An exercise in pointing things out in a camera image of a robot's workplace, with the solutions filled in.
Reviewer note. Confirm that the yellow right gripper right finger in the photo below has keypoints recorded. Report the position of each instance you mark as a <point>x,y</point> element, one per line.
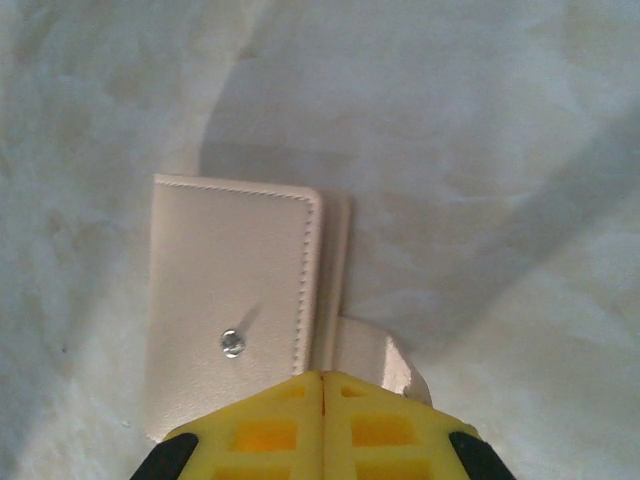
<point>395,435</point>

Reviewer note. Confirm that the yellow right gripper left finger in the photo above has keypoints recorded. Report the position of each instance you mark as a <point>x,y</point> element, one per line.
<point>260,435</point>

